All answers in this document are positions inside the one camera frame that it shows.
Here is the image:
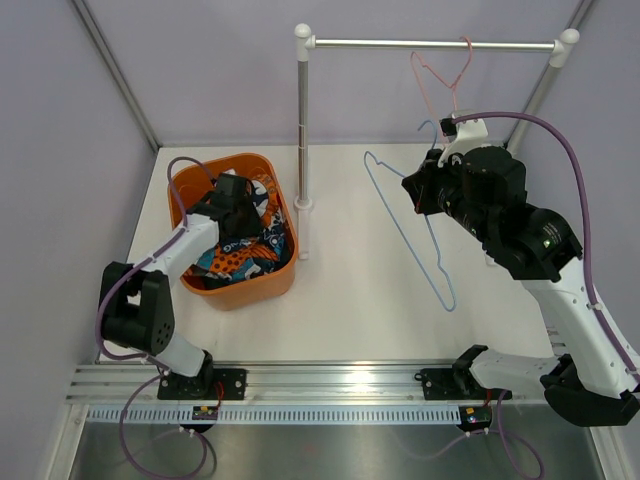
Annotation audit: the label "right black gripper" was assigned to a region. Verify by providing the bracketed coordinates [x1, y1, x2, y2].
[405, 147, 494, 244]

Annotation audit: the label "colourful patterned shorts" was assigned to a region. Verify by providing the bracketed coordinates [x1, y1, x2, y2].
[188, 173, 291, 290]

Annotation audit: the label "blue wire hanger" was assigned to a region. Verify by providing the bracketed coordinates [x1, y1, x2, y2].
[362, 148, 458, 313]

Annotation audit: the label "pink wire hanger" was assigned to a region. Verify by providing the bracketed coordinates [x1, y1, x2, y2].
[409, 36, 474, 145]

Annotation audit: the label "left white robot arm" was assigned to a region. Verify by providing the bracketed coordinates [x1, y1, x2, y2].
[95, 173, 262, 399]

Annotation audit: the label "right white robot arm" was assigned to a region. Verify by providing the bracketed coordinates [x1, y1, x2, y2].
[402, 146, 639, 427]

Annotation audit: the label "orange plastic laundry basket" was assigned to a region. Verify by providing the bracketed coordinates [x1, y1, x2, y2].
[172, 153, 298, 310]

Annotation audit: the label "metal clothes rack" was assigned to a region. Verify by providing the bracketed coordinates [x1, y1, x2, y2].
[294, 23, 580, 260]

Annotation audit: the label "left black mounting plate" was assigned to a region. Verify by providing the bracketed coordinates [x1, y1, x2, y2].
[157, 368, 247, 402]

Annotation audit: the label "black mounting plate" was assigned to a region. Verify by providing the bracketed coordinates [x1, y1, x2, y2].
[413, 367, 502, 401]
[157, 368, 247, 402]

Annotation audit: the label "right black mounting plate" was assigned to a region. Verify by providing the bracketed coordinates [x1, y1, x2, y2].
[413, 367, 502, 401]

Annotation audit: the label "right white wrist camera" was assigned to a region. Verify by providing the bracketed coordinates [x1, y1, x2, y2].
[438, 110, 488, 168]

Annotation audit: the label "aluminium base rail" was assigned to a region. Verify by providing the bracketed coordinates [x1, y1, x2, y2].
[64, 360, 551, 405]

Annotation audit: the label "aluminium corner frame post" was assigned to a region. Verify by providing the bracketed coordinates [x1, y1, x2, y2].
[68, 0, 162, 154]

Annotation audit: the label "white slotted cable duct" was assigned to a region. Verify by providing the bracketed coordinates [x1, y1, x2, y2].
[87, 404, 461, 425]

